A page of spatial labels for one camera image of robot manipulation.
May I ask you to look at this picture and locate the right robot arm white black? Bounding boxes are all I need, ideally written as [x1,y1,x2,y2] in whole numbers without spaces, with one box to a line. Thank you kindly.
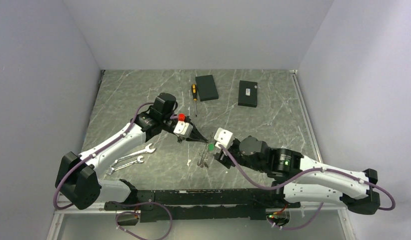
[214,136,382,215]

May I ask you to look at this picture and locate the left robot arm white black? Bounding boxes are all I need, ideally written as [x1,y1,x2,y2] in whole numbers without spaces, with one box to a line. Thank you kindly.
[53,92,208,210]

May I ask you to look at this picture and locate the silver wrench upper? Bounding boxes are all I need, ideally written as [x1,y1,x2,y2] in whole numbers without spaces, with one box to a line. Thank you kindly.
[110,143,156,167]

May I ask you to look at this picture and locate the silver wrench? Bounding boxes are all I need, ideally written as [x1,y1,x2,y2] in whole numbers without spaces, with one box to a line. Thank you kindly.
[105,156,144,175]
[110,143,156,167]

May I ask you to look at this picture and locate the yellow black screwdriver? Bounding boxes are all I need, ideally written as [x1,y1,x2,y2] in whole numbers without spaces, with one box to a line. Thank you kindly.
[191,84,198,117]

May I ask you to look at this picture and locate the black box left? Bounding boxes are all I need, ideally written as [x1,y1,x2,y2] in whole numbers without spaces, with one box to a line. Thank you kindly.
[195,74,219,102]

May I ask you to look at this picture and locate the black box with label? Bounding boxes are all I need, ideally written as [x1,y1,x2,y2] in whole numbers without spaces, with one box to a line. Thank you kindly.
[237,80,258,108]

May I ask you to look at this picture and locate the silver wrench lower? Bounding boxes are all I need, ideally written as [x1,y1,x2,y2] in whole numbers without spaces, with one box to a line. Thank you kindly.
[105,156,144,175]

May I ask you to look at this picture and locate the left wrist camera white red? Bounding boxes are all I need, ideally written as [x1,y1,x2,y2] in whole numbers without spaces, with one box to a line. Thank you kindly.
[173,113,194,138]

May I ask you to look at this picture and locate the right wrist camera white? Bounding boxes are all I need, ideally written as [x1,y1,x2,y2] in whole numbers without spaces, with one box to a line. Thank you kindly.
[214,127,235,153]

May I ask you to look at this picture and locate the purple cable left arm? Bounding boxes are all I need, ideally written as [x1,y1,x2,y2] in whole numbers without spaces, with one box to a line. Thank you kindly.
[52,102,180,240]

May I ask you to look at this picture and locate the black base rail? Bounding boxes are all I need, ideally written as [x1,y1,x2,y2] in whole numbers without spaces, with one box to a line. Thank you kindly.
[104,188,301,223]

